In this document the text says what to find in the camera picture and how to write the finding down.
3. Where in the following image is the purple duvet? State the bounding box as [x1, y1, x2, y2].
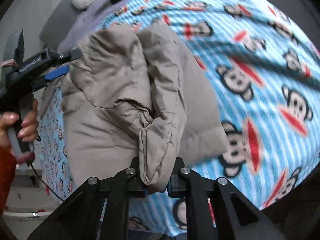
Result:
[57, 0, 131, 53]

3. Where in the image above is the grey quilted headboard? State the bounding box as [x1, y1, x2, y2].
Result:
[39, 0, 84, 50]

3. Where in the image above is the red sleeve forearm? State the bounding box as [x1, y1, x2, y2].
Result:
[0, 147, 17, 215]

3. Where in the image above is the beige quilted puffer jacket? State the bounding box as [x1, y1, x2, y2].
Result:
[62, 23, 228, 193]

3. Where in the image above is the left hand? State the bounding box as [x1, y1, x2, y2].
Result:
[1, 94, 39, 159]

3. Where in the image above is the blue monkey print blanket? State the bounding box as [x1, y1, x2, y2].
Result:
[40, 0, 319, 239]

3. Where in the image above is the white bin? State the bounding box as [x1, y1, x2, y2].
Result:
[3, 211, 53, 239]

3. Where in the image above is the black cable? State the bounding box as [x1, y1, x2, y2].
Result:
[30, 163, 66, 203]

